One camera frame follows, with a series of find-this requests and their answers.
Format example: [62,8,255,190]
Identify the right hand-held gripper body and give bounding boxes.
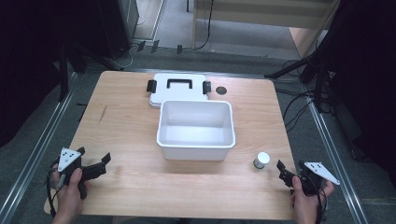
[292,161,341,198]

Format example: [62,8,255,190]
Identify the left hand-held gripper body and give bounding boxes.
[57,147,106,200]

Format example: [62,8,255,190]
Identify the person's right hand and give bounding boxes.
[290,175,336,224]

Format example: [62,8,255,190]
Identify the person's left hand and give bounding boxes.
[50,167,91,224]

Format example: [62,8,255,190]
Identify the small jar with white cap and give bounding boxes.
[252,151,271,170]

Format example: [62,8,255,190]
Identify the black metal stand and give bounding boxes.
[264,52,331,113]
[58,43,70,103]

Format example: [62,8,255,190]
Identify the white plastic storage box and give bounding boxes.
[156,99,236,161]

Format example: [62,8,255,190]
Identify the black curtain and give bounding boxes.
[0,0,104,148]
[311,0,396,188]

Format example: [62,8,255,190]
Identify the black cabinet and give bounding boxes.
[96,0,140,60]

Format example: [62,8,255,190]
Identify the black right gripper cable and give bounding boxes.
[298,174,329,224]

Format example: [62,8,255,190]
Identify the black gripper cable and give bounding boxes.
[298,174,329,224]
[45,158,64,218]

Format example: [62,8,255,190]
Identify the aluminium floor rail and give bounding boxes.
[306,101,370,224]
[0,72,78,224]

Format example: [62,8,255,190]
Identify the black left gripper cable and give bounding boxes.
[45,158,64,218]

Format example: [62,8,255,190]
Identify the black floor cables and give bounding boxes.
[274,59,335,133]

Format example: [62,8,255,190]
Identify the white lid with black handle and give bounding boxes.
[146,73,213,109]

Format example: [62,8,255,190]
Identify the white floor cable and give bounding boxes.
[108,43,148,70]

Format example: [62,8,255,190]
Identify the light wooden desk frame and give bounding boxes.
[191,0,342,60]

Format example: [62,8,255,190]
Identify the black hanging cable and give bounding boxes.
[186,0,216,51]

